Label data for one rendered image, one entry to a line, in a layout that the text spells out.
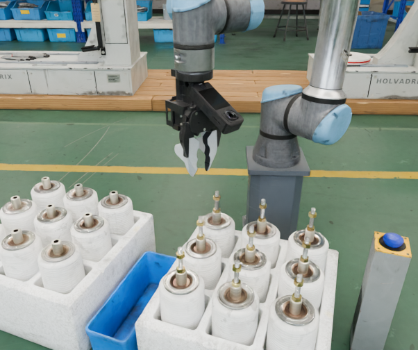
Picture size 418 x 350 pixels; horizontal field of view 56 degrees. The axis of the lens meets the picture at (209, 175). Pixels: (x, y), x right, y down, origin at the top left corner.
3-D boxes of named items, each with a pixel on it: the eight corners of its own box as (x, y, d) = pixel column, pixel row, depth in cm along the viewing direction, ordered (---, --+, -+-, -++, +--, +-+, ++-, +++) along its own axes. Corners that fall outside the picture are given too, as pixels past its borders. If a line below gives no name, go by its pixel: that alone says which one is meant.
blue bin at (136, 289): (148, 281, 117) (146, 249, 112) (182, 290, 114) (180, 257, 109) (89, 365, 93) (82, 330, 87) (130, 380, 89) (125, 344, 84)
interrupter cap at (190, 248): (223, 246, 93) (223, 244, 92) (205, 264, 87) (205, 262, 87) (197, 235, 96) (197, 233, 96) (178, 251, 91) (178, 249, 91)
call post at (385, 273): (350, 328, 102) (373, 231, 87) (379, 336, 100) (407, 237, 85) (349, 351, 96) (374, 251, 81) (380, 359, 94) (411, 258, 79)
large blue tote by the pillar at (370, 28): (336, 42, 503) (341, 11, 486) (367, 42, 504) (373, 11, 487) (350, 48, 459) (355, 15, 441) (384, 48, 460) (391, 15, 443)
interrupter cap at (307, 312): (276, 294, 79) (276, 292, 79) (314, 300, 78) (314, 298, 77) (273, 323, 73) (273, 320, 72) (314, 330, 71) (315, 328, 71)
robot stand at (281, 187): (241, 218, 147) (245, 145, 133) (291, 219, 146) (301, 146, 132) (244, 250, 131) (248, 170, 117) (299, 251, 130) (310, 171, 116)
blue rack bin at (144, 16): (126, 17, 532) (124, 0, 522) (153, 17, 532) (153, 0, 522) (118, 21, 488) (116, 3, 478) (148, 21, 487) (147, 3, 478)
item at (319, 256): (321, 310, 98) (332, 253, 90) (282, 306, 99) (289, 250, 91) (316, 283, 107) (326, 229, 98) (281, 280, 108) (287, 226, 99)
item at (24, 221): (30, 245, 122) (17, 195, 113) (55, 252, 119) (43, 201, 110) (6, 264, 114) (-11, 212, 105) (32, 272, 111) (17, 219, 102)
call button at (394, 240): (381, 237, 86) (383, 230, 85) (400, 241, 84) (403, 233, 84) (382, 248, 82) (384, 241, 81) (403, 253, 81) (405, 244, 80)
